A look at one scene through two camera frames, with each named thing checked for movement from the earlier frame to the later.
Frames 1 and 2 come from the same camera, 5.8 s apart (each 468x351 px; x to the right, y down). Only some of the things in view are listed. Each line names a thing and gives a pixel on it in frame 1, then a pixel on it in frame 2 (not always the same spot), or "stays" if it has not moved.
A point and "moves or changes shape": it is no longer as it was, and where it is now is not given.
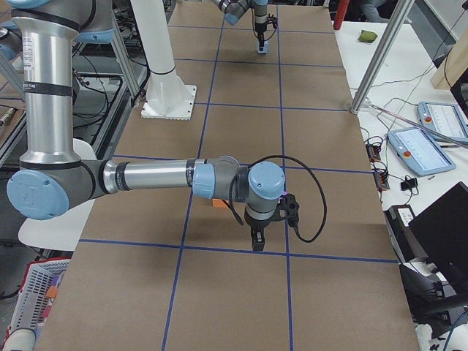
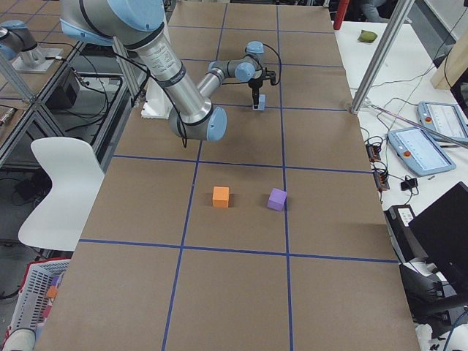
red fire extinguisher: x=341 y=7 stays
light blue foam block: x=266 y=47 moves or changes shape
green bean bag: x=367 y=36 stays
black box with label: x=408 y=247 stays
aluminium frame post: x=398 y=12 stays
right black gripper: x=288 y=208 to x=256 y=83
